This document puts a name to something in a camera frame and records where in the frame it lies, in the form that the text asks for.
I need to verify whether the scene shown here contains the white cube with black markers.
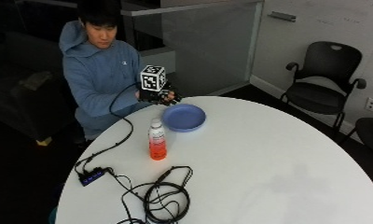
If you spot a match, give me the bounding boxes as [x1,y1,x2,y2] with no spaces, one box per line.
[139,64,167,92]

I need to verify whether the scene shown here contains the blue plate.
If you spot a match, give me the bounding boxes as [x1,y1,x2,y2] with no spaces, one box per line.
[159,104,207,133]

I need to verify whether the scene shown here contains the orange drink bottle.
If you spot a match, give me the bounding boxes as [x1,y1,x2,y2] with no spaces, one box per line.
[147,118,167,161]

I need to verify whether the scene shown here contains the glass door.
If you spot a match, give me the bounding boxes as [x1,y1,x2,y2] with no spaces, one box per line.
[121,0,266,97]

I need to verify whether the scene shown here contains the the person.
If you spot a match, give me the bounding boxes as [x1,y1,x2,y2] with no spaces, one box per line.
[57,0,177,142]

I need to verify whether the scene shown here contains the black usb hub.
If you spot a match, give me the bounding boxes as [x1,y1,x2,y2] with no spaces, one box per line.
[77,167,109,188]

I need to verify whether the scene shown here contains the black office chair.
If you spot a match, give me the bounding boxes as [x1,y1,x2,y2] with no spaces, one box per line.
[279,40,367,132]

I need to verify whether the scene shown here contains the black glove cable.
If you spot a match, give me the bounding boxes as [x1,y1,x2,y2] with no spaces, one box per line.
[73,82,142,175]

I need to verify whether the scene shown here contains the coiled black cable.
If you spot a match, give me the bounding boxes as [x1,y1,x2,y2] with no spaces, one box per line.
[104,165,195,224]

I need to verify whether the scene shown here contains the grey door handle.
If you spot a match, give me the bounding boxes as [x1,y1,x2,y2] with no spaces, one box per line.
[267,11,296,23]

